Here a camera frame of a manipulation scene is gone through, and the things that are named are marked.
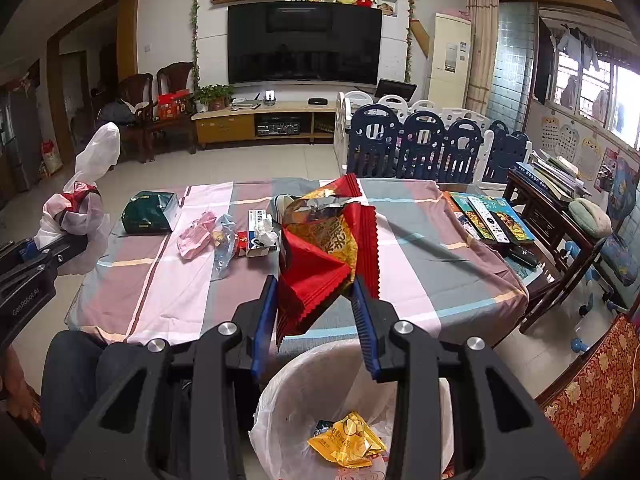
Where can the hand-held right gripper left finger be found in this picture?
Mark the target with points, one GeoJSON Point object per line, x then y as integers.
{"type": "Point", "coordinates": [265, 320]}

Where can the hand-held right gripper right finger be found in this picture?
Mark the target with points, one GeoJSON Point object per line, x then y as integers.
{"type": "Point", "coordinates": [362, 330]}

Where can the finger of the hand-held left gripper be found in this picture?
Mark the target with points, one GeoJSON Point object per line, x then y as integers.
{"type": "Point", "coordinates": [62, 252]}
{"type": "Point", "coordinates": [70, 217]}

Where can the white plastic bag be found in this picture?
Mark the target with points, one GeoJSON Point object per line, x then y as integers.
{"type": "Point", "coordinates": [97, 155]}

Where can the red snack bag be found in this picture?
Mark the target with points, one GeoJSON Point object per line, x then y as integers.
{"type": "Point", "coordinates": [320, 270]}

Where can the white-lined waste bin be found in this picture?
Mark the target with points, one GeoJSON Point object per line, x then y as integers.
{"type": "Point", "coordinates": [310, 385]}

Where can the person's left hand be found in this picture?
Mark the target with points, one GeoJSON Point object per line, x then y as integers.
{"type": "Point", "coordinates": [14, 385]}

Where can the green packet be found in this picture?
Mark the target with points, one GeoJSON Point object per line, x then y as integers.
{"type": "Point", "coordinates": [147, 212]}

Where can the clear plastic bag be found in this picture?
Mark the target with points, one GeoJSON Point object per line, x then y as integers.
{"type": "Point", "coordinates": [225, 250]}

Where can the small red box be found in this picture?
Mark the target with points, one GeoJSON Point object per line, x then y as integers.
{"type": "Point", "coordinates": [242, 242]}

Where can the crumpled white tissue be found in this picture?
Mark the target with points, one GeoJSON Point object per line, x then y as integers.
{"type": "Point", "coordinates": [265, 232]}

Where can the striped pink grey tablecloth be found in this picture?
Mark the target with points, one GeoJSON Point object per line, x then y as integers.
{"type": "Point", "coordinates": [430, 270]}

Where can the white medicine box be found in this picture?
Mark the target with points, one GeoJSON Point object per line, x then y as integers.
{"type": "Point", "coordinates": [257, 216]}

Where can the pink plastic bag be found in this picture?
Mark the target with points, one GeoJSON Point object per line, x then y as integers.
{"type": "Point", "coordinates": [196, 235]}

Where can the yellow snack packet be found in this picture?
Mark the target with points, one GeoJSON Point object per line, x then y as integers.
{"type": "Point", "coordinates": [347, 440]}

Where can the dark wooden armchair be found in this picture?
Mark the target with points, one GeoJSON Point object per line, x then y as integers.
{"type": "Point", "coordinates": [175, 80]}
{"type": "Point", "coordinates": [137, 90]}

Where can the red gift box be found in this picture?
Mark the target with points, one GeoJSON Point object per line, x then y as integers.
{"type": "Point", "coordinates": [174, 106]}

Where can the white remote control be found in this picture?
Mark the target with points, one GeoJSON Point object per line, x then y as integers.
{"type": "Point", "coordinates": [487, 217]}

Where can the black remote control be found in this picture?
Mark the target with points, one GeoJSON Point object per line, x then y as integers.
{"type": "Point", "coordinates": [522, 256]}

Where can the wooden television cabinet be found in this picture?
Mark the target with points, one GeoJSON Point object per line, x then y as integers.
{"type": "Point", "coordinates": [225, 127]}

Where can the row of picture books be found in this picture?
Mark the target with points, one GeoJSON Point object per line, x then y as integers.
{"type": "Point", "coordinates": [515, 225]}

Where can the potted green plant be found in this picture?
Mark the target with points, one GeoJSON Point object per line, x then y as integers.
{"type": "Point", "coordinates": [215, 94]}

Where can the blue white playpen fence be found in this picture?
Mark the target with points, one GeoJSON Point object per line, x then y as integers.
{"type": "Point", "coordinates": [425, 150]}

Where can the black audio receiver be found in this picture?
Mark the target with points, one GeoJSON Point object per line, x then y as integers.
{"type": "Point", "coordinates": [278, 125]}

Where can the dark wooden bench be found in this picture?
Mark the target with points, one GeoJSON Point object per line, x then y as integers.
{"type": "Point", "coordinates": [545, 225]}

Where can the green vine garland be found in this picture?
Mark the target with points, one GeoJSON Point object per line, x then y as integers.
{"type": "Point", "coordinates": [195, 25]}
{"type": "Point", "coordinates": [411, 20]}

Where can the red floral sofa cushion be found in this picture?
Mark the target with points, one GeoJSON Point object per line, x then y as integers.
{"type": "Point", "coordinates": [595, 395]}

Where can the stack of books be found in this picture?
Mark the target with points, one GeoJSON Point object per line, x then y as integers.
{"type": "Point", "coordinates": [555, 172]}

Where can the green cushion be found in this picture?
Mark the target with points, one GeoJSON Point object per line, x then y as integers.
{"type": "Point", "coordinates": [590, 216]}

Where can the black flat television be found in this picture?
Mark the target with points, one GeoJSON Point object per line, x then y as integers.
{"type": "Point", "coordinates": [305, 42]}

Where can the cream standing air conditioner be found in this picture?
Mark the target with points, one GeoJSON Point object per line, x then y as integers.
{"type": "Point", "coordinates": [450, 60]}

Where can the beige curtain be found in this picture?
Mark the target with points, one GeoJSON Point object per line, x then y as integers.
{"type": "Point", "coordinates": [482, 45]}

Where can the hanging light blue shirt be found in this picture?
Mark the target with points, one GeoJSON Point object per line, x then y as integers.
{"type": "Point", "coordinates": [580, 47]}

